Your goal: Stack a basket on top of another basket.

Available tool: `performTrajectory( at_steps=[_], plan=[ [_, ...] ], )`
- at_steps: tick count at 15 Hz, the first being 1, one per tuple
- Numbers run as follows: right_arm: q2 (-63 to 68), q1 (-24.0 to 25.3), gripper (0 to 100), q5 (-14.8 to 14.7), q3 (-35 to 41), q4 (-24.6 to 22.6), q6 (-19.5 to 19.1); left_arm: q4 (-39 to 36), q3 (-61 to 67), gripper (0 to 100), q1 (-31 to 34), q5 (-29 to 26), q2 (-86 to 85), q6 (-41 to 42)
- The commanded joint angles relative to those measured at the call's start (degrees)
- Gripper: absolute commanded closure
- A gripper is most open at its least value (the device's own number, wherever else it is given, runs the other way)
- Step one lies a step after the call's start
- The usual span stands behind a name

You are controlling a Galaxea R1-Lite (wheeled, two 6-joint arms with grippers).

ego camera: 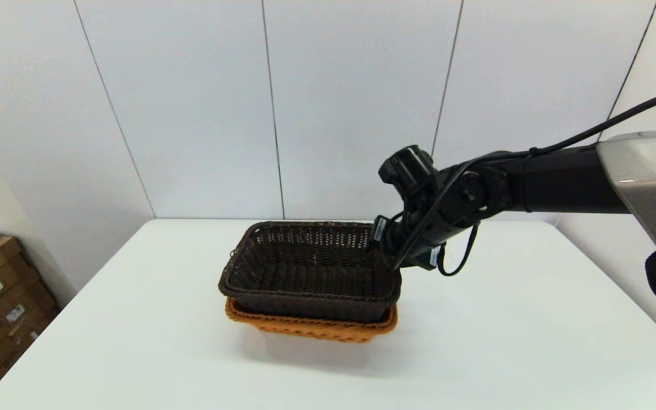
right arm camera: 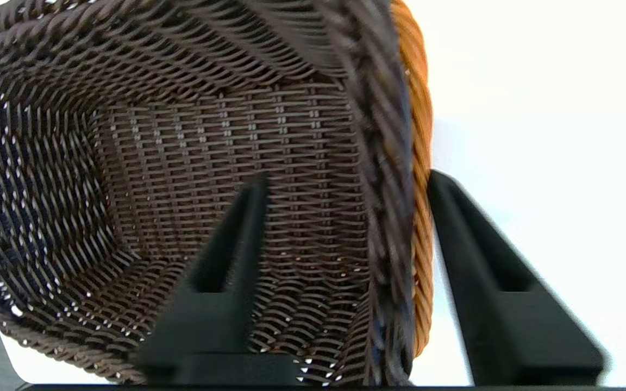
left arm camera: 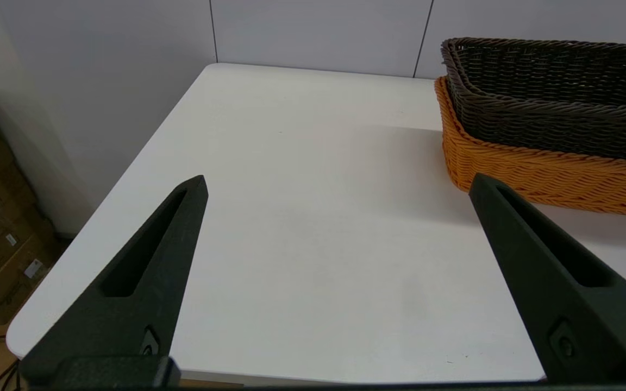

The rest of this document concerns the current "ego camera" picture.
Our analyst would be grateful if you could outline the dark brown wicker basket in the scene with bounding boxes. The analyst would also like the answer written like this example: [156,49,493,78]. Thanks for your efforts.
[218,221,403,323]

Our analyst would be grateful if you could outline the orange wicker basket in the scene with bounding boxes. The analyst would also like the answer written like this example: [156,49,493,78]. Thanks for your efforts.
[224,297,399,343]

